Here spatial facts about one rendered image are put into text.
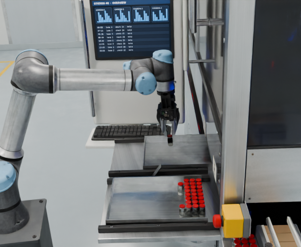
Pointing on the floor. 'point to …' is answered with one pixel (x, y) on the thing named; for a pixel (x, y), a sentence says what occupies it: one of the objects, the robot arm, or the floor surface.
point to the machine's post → (236, 100)
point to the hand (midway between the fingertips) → (169, 133)
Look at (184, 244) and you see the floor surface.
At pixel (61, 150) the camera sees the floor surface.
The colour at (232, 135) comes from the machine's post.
